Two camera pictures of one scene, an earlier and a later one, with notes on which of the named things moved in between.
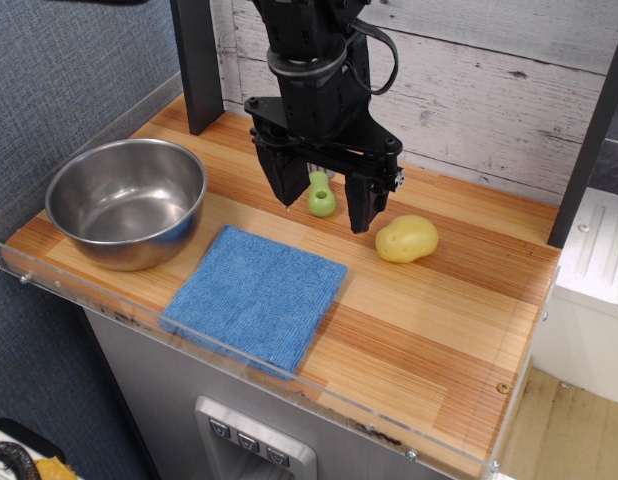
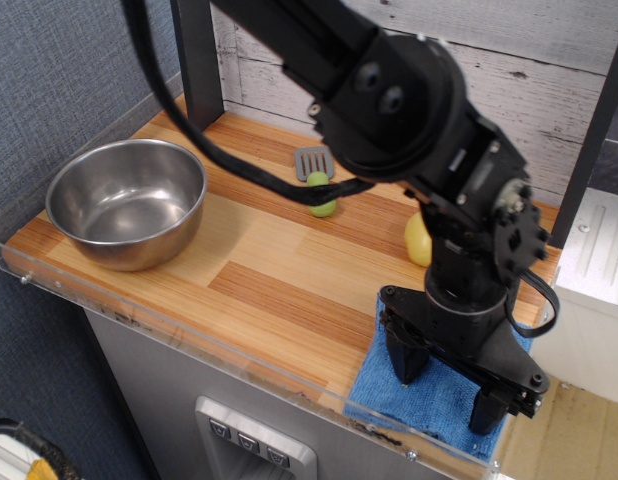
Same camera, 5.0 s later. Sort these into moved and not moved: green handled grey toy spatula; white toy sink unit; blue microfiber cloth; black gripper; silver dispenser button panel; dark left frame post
Moved: black gripper; blue microfiber cloth
Not moved: green handled grey toy spatula; silver dispenser button panel; white toy sink unit; dark left frame post
